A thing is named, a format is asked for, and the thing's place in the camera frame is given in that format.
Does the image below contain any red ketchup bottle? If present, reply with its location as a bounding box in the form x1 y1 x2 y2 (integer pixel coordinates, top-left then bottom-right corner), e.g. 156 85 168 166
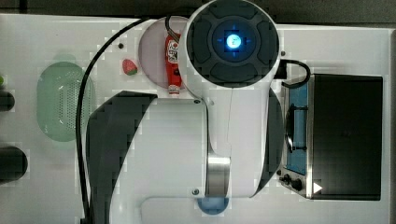
164 35 182 95

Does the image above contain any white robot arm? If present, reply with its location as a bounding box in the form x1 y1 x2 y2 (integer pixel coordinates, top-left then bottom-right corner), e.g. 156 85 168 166
85 0 283 224

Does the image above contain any pink round plate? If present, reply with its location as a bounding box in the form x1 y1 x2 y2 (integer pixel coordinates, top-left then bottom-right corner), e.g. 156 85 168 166
138 17 187 90

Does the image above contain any pink toy strawberry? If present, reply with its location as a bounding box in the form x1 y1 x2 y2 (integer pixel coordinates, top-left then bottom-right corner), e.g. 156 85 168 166
122 59 137 76

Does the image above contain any blue cup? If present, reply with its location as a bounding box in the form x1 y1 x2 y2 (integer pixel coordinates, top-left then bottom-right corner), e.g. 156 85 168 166
197 197 229 216

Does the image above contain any black toaster oven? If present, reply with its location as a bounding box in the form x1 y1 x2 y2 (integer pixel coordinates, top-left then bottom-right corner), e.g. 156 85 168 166
276 74 383 201

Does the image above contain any green perforated colander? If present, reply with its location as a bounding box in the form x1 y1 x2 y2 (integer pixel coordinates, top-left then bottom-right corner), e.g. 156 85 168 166
36 59 85 142

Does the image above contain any large black pot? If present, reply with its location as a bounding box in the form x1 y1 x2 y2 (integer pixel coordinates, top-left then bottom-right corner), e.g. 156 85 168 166
0 147 28 185

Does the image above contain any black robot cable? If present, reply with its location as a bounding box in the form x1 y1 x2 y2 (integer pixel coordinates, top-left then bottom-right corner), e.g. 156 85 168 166
75 17 151 224

